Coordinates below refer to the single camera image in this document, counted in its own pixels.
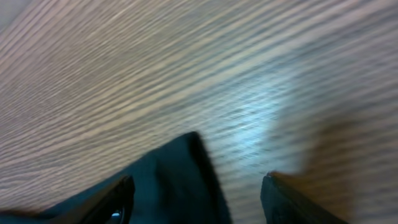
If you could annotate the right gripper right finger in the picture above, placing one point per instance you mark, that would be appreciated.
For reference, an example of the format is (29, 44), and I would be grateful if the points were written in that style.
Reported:
(282, 204)

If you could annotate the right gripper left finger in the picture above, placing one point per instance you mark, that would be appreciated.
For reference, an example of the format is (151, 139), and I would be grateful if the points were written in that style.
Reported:
(113, 204)

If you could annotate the black garment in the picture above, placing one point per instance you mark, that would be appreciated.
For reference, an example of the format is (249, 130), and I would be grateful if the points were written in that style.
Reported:
(175, 183)

